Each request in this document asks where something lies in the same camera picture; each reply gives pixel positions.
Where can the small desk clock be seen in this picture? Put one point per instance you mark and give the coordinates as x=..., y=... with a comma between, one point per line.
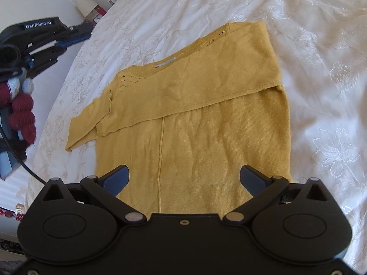
x=96, y=18

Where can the cream table lamp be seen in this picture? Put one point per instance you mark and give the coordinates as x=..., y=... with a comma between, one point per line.
x=86, y=5

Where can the white embroidered bedspread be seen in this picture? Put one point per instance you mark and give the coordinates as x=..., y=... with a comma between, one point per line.
x=315, y=63

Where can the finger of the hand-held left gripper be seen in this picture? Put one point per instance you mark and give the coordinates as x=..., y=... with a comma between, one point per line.
x=81, y=31
x=47, y=56

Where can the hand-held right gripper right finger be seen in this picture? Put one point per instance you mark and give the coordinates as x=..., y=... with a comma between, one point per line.
x=252, y=182

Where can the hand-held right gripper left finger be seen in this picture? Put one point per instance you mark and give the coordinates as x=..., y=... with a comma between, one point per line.
x=116, y=181

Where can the person's left hand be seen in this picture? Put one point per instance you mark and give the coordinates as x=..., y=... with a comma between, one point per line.
x=21, y=104

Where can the yellow knit sweater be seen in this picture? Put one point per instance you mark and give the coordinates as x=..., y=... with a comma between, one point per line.
x=200, y=134

